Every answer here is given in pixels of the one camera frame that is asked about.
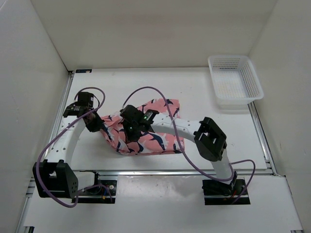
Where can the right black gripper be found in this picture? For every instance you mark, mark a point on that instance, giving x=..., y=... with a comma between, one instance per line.
x=130, y=137

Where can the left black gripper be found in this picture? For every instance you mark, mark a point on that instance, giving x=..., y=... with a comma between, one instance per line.
x=97, y=125

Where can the pink shark print shorts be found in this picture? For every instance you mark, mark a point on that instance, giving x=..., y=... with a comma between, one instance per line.
x=149, y=143

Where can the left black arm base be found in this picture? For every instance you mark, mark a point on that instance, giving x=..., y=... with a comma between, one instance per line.
x=104, y=192

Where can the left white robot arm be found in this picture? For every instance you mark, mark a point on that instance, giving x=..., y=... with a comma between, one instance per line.
x=53, y=175

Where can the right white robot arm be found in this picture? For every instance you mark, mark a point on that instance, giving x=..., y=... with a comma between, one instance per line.
x=209, y=139

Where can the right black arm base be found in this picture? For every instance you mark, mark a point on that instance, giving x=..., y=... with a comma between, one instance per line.
x=218, y=193

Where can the white plastic mesh basket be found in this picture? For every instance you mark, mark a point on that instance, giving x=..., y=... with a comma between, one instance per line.
x=235, y=81

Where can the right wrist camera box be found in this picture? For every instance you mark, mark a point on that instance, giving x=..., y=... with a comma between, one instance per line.
x=131, y=113

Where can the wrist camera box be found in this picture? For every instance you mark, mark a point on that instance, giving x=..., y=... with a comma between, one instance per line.
x=131, y=113
x=85, y=99

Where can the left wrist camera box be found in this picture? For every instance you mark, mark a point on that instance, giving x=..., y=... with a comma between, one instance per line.
x=85, y=99

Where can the front aluminium frame rail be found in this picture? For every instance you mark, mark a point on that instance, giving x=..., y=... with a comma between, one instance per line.
x=148, y=172

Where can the left aluminium frame rail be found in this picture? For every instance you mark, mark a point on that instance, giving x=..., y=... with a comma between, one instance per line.
x=31, y=184

